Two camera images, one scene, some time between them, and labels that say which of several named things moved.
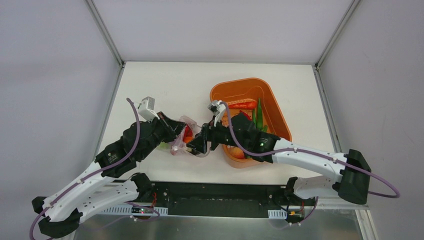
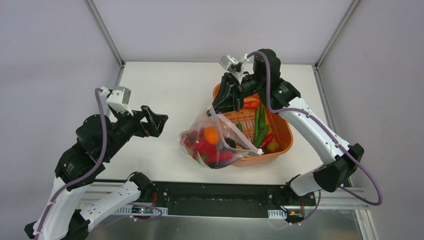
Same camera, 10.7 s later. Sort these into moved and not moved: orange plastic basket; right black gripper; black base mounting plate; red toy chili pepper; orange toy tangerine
Moved: right black gripper; orange toy tangerine; red toy chili pepper
Not moved: black base mounting plate; orange plastic basket
